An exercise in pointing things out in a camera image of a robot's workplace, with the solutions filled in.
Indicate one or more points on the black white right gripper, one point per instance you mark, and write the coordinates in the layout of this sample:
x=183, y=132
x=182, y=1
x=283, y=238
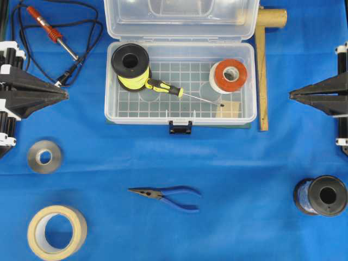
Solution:
x=332, y=105

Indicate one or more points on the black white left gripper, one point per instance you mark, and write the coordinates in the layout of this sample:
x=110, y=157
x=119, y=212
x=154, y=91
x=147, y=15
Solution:
x=21, y=104

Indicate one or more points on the yellow black screwdriver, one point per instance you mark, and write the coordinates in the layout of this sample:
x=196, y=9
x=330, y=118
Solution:
x=161, y=86

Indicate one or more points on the clear plastic toolbox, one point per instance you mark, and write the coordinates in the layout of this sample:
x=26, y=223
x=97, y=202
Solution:
x=185, y=41

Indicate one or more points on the grey tape roll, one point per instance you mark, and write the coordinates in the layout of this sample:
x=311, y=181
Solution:
x=44, y=157

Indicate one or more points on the red soldering iron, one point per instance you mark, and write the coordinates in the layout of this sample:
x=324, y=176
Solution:
x=53, y=33

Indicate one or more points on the wooden mallet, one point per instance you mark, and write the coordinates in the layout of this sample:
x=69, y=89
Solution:
x=267, y=18

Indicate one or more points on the beige masking tape roll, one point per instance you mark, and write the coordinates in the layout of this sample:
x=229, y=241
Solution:
x=56, y=232

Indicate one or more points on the blue wire spool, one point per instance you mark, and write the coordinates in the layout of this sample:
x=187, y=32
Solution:
x=324, y=195

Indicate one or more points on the yellow wire spool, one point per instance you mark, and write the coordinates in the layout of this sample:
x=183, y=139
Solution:
x=131, y=66

